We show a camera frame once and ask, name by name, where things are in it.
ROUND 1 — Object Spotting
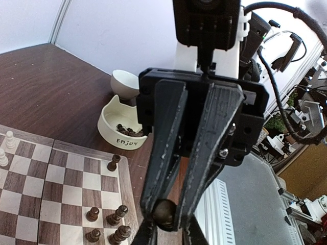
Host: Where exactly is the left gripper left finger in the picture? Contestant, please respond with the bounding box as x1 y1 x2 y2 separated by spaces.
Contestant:
131 219 158 245

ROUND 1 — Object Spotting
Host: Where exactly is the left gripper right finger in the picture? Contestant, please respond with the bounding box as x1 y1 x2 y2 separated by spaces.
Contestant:
182 216 208 245

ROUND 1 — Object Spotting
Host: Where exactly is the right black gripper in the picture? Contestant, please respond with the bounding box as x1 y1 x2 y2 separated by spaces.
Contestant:
136 68 269 228

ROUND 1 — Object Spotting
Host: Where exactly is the tall dark chess piece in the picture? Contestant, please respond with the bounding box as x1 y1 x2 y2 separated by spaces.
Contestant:
108 225 131 244

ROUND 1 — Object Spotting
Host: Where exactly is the black chess piece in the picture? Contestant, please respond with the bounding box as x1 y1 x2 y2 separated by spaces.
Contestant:
86 207 100 222
85 229 101 243
106 205 128 226

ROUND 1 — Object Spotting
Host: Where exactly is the wooden chess board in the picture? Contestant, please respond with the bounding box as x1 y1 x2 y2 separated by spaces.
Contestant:
1 126 138 244

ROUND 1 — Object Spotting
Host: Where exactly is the white chess piece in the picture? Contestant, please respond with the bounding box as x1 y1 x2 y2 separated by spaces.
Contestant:
0 148 9 167
6 131 15 149

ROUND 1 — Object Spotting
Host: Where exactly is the cream cat-ear bowl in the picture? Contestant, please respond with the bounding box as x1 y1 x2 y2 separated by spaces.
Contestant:
97 95 147 150

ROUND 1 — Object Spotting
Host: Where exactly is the small white cup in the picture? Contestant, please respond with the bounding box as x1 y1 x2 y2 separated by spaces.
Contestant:
110 69 139 101

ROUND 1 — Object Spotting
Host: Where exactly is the corner black rook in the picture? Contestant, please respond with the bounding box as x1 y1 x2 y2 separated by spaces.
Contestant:
107 154 121 172

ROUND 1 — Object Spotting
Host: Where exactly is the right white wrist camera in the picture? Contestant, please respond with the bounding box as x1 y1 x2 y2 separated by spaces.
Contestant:
173 1 251 74

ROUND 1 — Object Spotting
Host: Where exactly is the right black cable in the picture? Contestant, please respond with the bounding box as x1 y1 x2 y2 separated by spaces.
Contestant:
242 2 327 145

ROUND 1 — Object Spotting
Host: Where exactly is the right aluminium frame post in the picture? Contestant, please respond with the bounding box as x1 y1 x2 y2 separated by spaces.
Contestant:
49 0 72 44

